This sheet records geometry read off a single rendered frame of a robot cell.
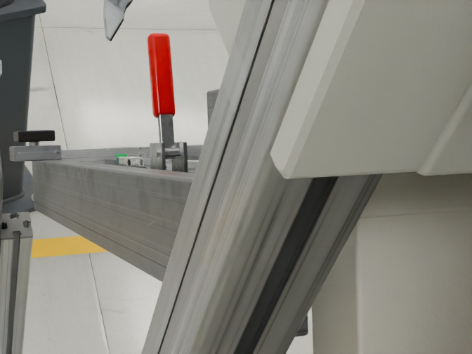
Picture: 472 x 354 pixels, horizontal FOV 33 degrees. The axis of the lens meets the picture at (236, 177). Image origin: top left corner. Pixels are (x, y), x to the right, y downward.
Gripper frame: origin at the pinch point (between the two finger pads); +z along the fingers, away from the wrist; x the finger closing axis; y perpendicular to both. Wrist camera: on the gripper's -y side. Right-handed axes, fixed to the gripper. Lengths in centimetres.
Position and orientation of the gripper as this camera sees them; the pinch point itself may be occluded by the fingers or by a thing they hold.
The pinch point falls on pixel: (193, 46)
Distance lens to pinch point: 70.6
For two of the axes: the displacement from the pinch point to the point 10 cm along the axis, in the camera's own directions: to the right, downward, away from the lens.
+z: 1.0, 9.9, -1.1
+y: 3.5, -1.4, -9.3
